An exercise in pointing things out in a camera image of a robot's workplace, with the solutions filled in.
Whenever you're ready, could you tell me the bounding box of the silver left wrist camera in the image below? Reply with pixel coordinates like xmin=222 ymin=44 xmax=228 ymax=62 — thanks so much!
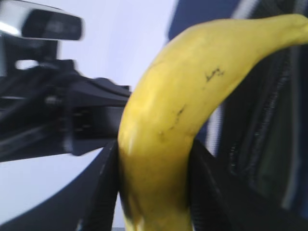
xmin=0 ymin=0 xmax=83 ymax=77

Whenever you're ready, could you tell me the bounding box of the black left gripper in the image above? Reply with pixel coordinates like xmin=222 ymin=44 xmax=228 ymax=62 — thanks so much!
xmin=0 ymin=60 xmax=131 ymax=161

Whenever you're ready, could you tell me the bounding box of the yellow banana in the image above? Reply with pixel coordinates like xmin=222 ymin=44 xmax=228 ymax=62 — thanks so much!
xmin=117 ymin=13 xmax=308 ymax=231

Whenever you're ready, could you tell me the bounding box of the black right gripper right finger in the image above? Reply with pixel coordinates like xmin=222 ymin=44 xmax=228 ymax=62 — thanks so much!
xmin=189 ymin=140 xmax=308 ymax=231

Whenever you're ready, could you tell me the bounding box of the navy and white lunch bag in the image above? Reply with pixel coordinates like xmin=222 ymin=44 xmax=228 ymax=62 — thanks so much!
xmin=196 ymin=45 xmax=308 ymax=220

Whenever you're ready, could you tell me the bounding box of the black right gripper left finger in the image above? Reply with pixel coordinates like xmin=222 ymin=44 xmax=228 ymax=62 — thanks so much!
xmin=0 ymin=140 xmax=119 ymax=231

